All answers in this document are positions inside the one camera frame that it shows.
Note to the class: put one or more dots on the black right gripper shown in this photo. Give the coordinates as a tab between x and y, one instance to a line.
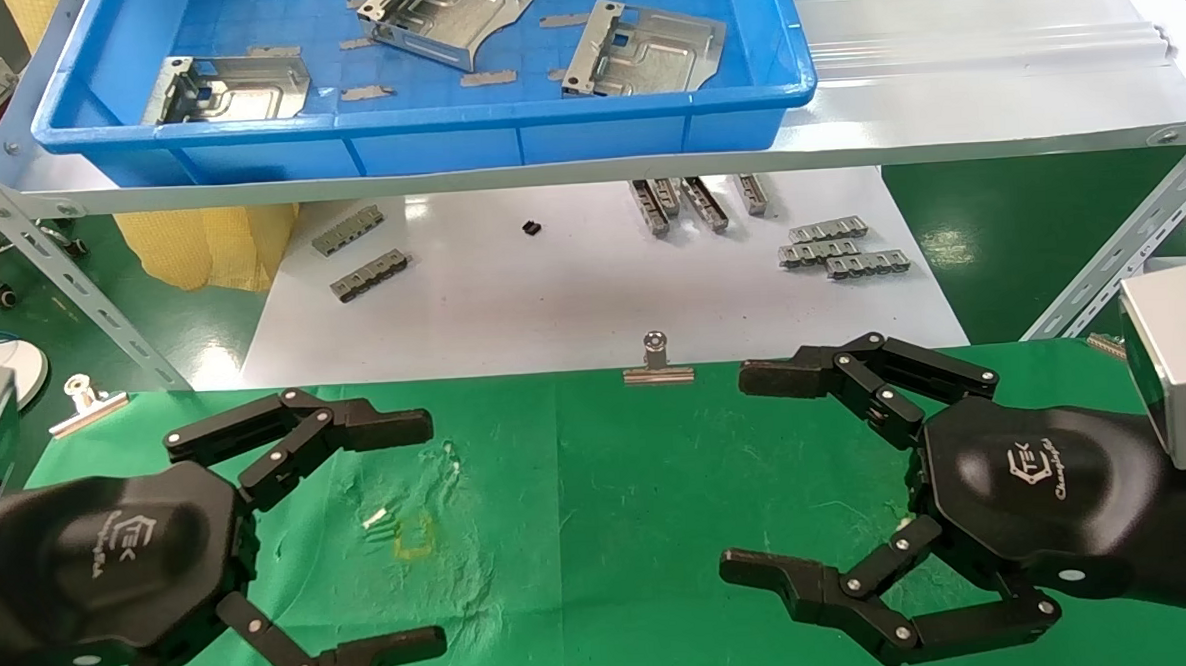
1040	494

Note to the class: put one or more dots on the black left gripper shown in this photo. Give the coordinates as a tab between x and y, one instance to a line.
113	564

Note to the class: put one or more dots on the stamped metal plate part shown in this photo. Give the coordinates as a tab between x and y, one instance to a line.
651	55
242	93
449	19

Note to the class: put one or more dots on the small white tape scrap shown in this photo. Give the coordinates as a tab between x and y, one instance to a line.
376	519

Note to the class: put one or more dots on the silver binder clip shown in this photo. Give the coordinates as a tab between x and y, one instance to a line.
1106	346
658	373
86	410

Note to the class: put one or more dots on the grey terminal strips right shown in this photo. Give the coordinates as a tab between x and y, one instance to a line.
870	265

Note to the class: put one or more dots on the green table cloth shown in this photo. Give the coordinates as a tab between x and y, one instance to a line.
610	492

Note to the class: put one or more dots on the light grey metal block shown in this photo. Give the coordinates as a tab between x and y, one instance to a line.
348	230

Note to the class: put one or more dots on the white metal shelf rack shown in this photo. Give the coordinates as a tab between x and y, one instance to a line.
944	107

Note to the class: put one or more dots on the blue plastic bin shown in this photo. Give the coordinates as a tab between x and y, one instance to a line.
445	144

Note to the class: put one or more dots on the grey slotted metal rail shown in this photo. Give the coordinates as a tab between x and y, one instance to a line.
815	253
752	194
669	195
650	210
705	204
370	276
829	230

